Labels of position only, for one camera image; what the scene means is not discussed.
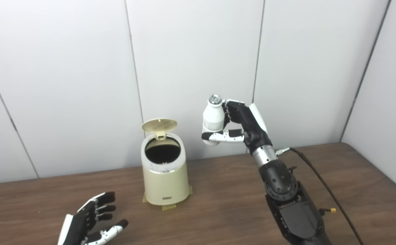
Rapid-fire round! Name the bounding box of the black and white right hand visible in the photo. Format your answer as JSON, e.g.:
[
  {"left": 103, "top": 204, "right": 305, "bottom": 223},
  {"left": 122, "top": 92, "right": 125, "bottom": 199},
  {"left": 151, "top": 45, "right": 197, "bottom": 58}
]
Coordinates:
[{"left": 202, "top": 99, "right": 273, "bottom": 155}]

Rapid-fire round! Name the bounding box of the black and white left hand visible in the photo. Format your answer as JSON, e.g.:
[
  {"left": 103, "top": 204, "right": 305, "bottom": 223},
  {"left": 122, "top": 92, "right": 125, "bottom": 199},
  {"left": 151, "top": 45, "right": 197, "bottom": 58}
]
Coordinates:
[{"left": 58, "top": 192, "right": 129, "bottom": 245}]

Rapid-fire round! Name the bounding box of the small white plastic bottle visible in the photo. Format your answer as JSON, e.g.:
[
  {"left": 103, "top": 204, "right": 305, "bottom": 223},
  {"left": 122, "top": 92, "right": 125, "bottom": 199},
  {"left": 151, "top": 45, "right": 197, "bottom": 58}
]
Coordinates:
[{"left": 202, "top": 94, "right": 225, "bottom": 146}]

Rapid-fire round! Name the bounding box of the cream round bin lid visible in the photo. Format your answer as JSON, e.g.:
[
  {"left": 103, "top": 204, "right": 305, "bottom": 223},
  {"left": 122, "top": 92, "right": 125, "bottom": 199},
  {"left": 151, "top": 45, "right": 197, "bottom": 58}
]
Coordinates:
[{"left": 142, "top": 118, "right": 178, "bottom": 141}]

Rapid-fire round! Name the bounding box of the cream-colored bin body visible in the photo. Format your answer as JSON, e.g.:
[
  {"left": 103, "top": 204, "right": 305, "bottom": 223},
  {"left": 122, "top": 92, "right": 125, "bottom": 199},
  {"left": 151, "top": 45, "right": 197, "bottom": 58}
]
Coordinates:
[{"left": 141, "top": 132, "right": 190, "bottom": 206}]

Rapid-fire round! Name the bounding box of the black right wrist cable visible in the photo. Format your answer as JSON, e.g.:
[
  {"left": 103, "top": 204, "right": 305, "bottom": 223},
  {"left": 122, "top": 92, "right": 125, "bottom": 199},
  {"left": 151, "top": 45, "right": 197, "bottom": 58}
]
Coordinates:
[{"left": 275, "top": 147, "right": 365, "bottom": 245}]

